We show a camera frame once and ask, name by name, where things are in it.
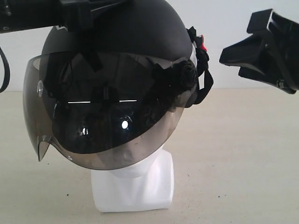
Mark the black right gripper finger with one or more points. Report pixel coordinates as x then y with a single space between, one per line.
272 76
252 52

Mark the white mannequin head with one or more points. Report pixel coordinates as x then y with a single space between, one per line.
146 185

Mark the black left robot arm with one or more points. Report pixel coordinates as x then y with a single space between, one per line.
19 15

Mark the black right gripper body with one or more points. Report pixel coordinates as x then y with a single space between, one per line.
281 38

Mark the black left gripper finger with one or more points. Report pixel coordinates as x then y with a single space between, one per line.
89 41

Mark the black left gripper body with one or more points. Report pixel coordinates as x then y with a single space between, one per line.
77 15

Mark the black helmet with tinted visor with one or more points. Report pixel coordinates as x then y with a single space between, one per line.
154 68

